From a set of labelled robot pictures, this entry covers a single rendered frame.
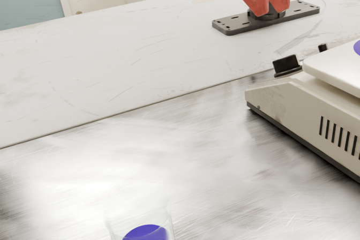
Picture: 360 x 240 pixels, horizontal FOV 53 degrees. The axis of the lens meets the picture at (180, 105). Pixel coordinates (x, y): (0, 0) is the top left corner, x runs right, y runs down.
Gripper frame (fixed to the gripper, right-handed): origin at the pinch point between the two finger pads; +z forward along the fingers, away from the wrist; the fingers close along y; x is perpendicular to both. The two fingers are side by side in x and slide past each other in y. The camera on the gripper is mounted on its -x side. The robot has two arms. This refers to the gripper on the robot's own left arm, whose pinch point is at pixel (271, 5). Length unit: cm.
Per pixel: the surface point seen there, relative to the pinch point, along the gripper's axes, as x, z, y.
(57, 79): 31.2, -1.6, -13.5
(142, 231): 0.1, 14.6, -21.5
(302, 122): -2.4, 12.1, -3.8
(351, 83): -8.7, 9.1, -4.7
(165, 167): 6.5, 12.4, -14.4
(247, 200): -1.0, 16.2, -12.1
